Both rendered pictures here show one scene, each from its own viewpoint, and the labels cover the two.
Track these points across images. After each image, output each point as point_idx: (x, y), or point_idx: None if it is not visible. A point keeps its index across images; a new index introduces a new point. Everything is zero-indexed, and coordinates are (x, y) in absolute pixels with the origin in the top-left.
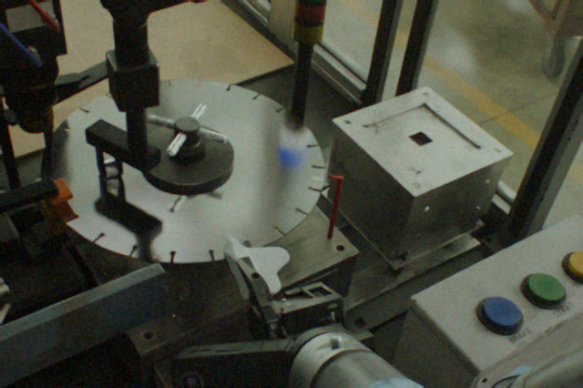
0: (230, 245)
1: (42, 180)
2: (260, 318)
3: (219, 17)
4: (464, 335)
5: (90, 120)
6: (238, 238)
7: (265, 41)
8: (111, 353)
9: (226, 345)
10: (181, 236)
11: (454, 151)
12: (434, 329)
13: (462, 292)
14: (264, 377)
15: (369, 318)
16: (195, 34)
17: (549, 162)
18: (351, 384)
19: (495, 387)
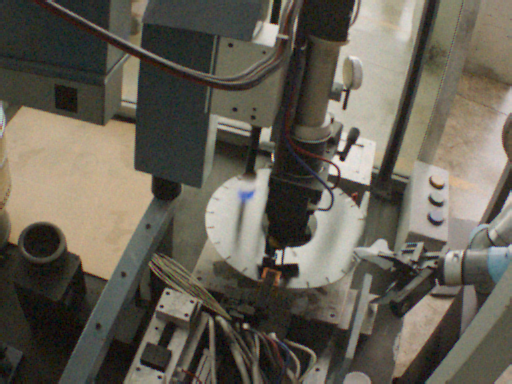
0: (363, 251)
1: (266, 273)
2: (409, 268)
3: (118, 129)
4: (434, 233)
5: (221, 231)
6: (355, 247)
7: None
8: (291, 340)
9: (408, 286)
10: (335, 261)
11: (356, 153)
12: (423, 237)
13: (419, 217)
14: (427, 286)
15: None
16: (117, 147)
17: (398, 141)
18: (480, 260)
19: (475, 240)
